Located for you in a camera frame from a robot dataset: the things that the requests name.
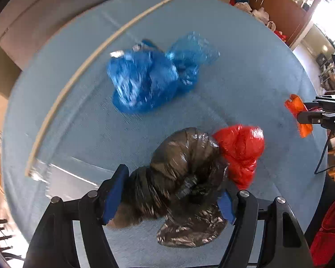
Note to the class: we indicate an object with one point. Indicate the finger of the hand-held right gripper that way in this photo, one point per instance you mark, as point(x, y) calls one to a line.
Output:
point(310, 117)
point(328, 99)

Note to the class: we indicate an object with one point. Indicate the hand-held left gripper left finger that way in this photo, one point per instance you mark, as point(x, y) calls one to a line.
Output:
point(114, 198)

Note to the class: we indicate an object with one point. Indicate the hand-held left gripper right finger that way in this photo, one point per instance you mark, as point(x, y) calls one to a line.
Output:
point(227, 209)

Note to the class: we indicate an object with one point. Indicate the orange plastic bag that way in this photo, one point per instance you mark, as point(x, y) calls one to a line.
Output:
point(296, 104)

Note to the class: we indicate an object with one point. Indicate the red plastic bag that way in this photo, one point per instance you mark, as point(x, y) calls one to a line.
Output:
point(240, 150)

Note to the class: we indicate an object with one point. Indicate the black plastic bag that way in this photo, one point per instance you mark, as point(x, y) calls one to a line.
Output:
point(178, 156)

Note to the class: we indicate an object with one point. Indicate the blue plastic bag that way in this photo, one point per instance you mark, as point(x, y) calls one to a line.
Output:
point(145, 83)

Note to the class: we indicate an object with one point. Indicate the clear plastic scrap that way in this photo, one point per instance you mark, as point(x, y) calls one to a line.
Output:
point(39, 171)

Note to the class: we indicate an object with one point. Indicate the person's red clothing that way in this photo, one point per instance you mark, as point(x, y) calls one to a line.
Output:
point(330, 229)

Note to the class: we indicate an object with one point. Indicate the brown wooden cabinet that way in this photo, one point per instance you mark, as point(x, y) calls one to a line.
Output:
point(282, 2)

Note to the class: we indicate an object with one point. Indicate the pile of plastic bags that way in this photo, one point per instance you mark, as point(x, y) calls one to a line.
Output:
point(256, 14)

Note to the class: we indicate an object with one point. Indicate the long pale stick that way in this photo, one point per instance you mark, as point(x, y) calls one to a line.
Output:
point(81, 67)

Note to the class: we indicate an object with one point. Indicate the silver refrigerator with seams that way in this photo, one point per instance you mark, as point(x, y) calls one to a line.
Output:
point(44, 8)

